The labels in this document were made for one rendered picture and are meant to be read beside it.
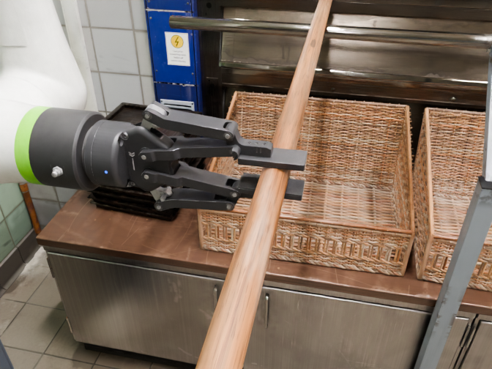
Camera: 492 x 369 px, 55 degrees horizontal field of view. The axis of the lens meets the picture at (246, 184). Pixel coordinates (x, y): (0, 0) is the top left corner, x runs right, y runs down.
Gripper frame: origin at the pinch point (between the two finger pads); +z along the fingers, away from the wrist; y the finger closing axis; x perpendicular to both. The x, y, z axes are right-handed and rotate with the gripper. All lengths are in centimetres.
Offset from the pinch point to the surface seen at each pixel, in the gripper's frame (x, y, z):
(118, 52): -101, 26, -68
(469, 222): -40, 33, 36
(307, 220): -51, 47, 2
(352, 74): -96, 25, 10
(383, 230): -51, 47, 21
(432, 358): -40, 78, 38
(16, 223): -91, 101, -122
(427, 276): -51, 60, 34
